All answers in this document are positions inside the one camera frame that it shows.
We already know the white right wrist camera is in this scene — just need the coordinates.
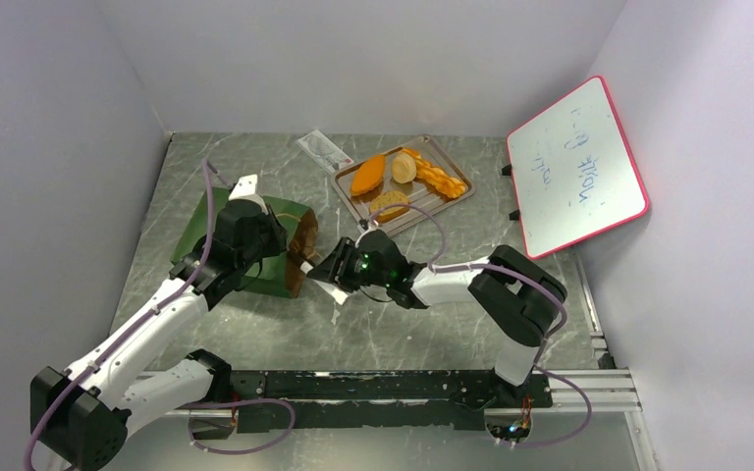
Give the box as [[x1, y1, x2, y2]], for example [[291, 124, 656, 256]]
[[359, 219, 380, 234]]

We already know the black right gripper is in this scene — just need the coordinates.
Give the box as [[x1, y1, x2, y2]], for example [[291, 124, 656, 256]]
[[307, 237, 391, 292]]

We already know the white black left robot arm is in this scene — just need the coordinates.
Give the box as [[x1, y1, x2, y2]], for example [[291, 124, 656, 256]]
[[24, 195, 287, 470]]

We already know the metal baking tray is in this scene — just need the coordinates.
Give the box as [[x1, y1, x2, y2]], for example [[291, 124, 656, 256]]
[[331, 134, 476, 233]]

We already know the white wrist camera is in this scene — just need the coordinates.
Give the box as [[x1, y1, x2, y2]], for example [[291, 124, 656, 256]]
[[228, 174, 269, 214], [359, 219, 380, 234]]

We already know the pink framed whiteboard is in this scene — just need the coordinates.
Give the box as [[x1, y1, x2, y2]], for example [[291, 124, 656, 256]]
[[506, 76, 650, 259]]

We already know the green paper bag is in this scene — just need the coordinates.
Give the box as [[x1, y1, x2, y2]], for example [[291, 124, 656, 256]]
[[170, 195, 318, 298]]

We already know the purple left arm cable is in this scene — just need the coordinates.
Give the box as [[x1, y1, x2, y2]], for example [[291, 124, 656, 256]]
[[22, 157, 232, 471]]

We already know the round seeded fake bread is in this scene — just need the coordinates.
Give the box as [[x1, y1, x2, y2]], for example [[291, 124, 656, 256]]
[[369, 190, 410, 224]]

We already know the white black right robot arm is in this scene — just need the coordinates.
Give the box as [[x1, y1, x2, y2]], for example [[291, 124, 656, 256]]
[[306, 231, 567, 406]]

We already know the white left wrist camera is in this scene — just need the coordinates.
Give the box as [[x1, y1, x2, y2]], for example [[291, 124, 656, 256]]
[[228, 174, 269, 214]]

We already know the pale round fake bun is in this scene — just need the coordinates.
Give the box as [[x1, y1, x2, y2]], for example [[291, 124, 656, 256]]
[[391, 152, 417, 184]]

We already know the braided orange fake bread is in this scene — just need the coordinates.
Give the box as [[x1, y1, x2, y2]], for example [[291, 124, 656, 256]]
[[401, 147, 467, 199]]

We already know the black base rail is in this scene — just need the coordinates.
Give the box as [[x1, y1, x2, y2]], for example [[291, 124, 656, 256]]
[[166, 369, 554, 434]]

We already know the aluminium frame rail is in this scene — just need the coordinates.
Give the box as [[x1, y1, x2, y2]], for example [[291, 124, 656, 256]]
[[51, 279, 661, 471]]

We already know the smooth orange fake loaf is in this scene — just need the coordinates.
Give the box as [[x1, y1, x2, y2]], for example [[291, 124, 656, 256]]
[[350, 154, 386, 196]]

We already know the clear plastic packet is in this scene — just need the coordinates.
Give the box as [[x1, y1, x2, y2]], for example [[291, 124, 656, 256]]
[[296, 130, 354, 175]]

